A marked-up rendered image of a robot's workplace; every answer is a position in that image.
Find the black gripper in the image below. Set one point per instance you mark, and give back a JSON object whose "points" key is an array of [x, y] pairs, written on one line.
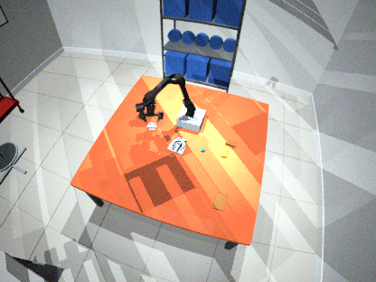
{"points": [[149, 114]]}

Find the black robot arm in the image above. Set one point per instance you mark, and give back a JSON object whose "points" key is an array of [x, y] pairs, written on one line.
{"points": [[149, 98]]}

